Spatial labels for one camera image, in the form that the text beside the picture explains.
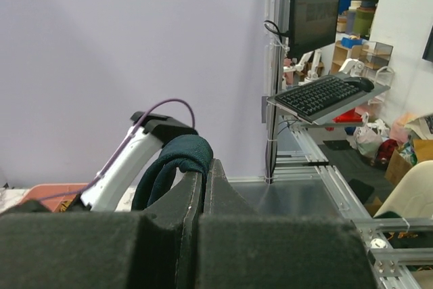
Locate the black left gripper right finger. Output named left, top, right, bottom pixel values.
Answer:
left=203, top=159, right=258, bottom=215

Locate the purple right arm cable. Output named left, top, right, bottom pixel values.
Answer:
left=33, top=98, right=198, bottom=202

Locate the black keyboard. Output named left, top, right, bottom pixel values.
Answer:
left=275, top=76, right=361, bottom=116

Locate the black computer mouse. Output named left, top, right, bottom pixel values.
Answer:
left=344, top=76, right=375, bottom=92

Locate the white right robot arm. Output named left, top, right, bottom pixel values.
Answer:
left=79, top=112, right=198, bottom=212

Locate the dark green necktie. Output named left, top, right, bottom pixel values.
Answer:
left=131, top=135, right=214, bottom=210

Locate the computer monitor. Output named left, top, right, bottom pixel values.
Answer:
left=288, top=0, right=340, bottom=58

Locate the grey keyboard tray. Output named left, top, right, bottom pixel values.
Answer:
left=267, top=75, right=390, bottom=125

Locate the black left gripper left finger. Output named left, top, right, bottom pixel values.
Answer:
left=141, top=172, right=204, bottom=288

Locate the cream plastic chair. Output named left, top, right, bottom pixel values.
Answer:
left=374, top=160, right=432, bottom=219

